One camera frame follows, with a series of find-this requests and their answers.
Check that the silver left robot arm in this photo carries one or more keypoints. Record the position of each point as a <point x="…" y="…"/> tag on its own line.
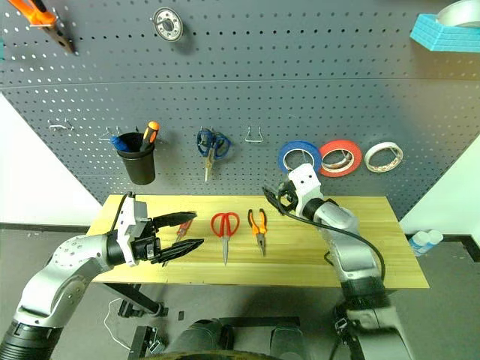
<point x="56" y="270"/>

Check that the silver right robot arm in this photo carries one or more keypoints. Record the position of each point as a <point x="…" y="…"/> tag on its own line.
<point x="352" y="258"/>

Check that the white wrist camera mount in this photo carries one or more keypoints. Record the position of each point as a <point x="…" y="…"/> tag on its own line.
<point x="305" y="183"/>
<point x="125" y="221"/>

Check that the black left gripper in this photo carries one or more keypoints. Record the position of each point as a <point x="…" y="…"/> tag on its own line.
<point x="146" y="245"/>

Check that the black plastic cup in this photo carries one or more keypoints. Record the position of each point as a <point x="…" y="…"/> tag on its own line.
<point x="138" y="168"/>

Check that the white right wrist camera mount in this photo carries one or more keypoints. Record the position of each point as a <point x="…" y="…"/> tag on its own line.
<point x="305" y="183"/>

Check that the black metal table frame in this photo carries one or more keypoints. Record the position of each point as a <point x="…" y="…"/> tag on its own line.
<point x="138" y="298"/>

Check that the white tape roll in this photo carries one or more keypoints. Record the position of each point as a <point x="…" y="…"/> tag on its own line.
<point x="375" y="150"/>

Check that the white blue plastic bottles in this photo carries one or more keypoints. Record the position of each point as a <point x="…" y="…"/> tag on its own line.
<point x="422" y="242"/>

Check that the blue tape roll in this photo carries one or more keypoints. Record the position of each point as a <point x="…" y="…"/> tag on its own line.
<point x="288" y="148"/>

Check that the round silver metal disc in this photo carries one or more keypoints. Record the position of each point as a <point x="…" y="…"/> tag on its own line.
<point x="159" y="30"/>

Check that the light blue foam block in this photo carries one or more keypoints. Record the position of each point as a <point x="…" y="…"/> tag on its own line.
<point x="446" y="37"/>

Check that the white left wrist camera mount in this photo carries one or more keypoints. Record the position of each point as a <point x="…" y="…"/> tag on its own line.
<point x="125" y="221"/>

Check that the red tape roll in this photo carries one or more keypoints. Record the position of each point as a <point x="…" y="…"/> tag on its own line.
<point x="356" y="155"/>

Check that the dark rounded shape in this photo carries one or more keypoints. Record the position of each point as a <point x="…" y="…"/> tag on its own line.
<point x="202" y="335"/>
<point x="290" y="343"/>

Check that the dark grey metal pegboard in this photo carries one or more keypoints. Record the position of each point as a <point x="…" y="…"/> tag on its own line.
<point x="240" y="86"/>

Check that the orange black needle-nose pliers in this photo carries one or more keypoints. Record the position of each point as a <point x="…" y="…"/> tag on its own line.
<point x="258" y="228"/>

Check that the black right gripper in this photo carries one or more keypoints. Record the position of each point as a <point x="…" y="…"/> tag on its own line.
<point x="288" y="198"/>

